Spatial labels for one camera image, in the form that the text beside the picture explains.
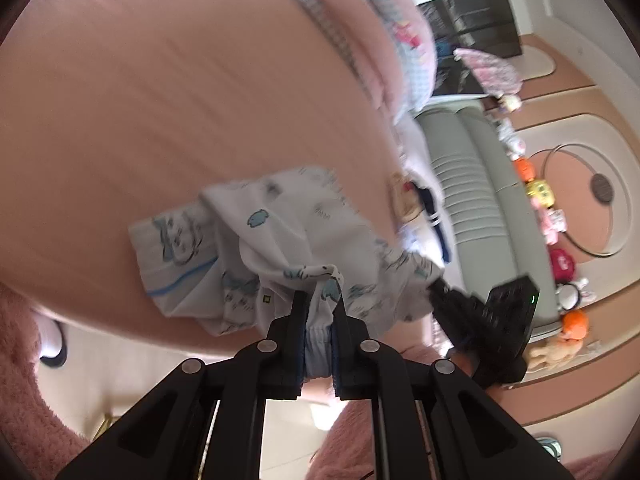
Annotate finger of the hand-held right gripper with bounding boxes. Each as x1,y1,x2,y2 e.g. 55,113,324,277
427,280,488,356

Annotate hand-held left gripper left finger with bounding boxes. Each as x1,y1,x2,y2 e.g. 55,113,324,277
54,290,310,480

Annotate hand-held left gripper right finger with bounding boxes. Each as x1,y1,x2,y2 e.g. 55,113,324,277
327,304,573,480

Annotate white cartoon print pajama pants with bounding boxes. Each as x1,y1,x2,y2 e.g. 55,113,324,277
129,164,446,381

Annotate grey padded headboard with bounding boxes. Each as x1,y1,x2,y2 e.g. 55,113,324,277
415,105,558,331

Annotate row of plush toys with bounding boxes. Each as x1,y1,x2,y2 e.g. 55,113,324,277
492,92,601,373

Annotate light pink pillow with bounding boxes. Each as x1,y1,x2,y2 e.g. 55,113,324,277
392,115,453,361

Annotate person's white socked foot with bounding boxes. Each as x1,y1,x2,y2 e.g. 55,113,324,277
32,310,68,368

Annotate pink printed cloth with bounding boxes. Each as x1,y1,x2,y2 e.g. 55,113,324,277
454,47,526,98

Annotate pink fuzzy garment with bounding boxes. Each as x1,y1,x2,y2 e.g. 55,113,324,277
0,282,381,480

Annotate pink sheeted bed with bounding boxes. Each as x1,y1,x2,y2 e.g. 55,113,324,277
0,0,441,406

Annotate black glass cabinet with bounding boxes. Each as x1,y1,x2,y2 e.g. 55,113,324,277
415,0,523,98

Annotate pink checked folded quilt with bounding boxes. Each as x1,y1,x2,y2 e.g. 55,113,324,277
260,0,438,126

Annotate ring ceiling lamp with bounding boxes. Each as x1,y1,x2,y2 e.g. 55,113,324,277
542,142,630,257

